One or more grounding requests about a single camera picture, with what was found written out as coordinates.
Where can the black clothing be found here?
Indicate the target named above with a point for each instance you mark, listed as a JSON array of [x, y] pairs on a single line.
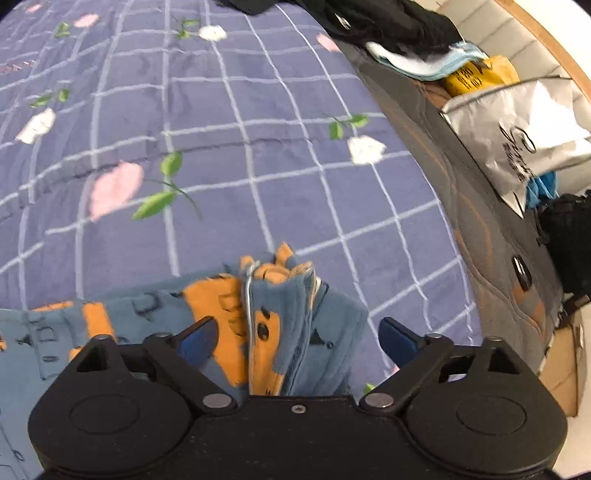
[[392, 23]]

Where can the black bag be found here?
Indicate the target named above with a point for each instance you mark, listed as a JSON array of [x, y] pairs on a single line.
[[572, 240]]

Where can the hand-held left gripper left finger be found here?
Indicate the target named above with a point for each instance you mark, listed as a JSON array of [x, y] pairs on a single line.
[[201, 344]]

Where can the padded wooden headboard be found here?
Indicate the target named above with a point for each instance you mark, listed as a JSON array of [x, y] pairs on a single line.
[[531, 41]]

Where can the blue cloth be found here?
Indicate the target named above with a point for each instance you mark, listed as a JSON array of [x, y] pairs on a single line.
[[542, 189]]

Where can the blue pants with orange print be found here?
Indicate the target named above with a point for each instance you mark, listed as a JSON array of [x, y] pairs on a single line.
[[295, 323]]

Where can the dark grey mattress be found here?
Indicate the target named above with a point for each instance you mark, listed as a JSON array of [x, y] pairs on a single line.
[[485, 230]]

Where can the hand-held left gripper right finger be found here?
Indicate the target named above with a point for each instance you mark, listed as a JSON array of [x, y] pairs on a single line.
[[397, 341]]

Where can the silver plastic bag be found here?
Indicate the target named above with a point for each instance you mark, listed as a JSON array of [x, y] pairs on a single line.
[[508, 120]]

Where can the light blue towel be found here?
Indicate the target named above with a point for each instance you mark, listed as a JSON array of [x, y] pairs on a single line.
[[415, 64]]

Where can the yellow bag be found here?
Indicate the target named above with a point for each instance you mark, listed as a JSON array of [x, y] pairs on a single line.
[[480, 76]]

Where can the purple checked floral blanket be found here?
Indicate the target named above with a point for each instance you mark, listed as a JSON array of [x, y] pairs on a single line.
[[231, 92]]

